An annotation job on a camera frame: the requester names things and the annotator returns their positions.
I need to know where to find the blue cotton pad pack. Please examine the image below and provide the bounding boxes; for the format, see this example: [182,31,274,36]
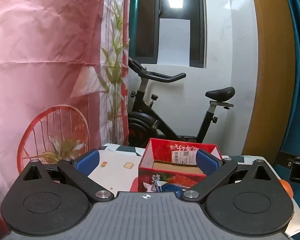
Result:
[143,180,186,198]

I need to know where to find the orange plastic dish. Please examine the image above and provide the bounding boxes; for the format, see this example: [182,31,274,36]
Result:
[279,179,294,198]

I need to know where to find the patterned white table cloth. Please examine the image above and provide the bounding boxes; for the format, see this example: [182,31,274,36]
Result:
[87,143,300,238]

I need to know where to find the red strawberry cardboard box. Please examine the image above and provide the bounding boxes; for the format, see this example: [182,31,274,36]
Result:
[137,138,223,192]

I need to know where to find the black exercise bike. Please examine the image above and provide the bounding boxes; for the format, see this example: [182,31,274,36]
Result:
[128,58,235,148]

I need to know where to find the pink printed backdrop curtain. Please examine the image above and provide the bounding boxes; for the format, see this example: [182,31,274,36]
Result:
[0,0,130,204]

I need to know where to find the brown wooden door frame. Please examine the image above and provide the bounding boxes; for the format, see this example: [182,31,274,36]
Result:
[243,0,295,164]

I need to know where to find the dark window frame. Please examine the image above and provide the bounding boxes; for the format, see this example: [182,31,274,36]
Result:
[129,0,206,68]

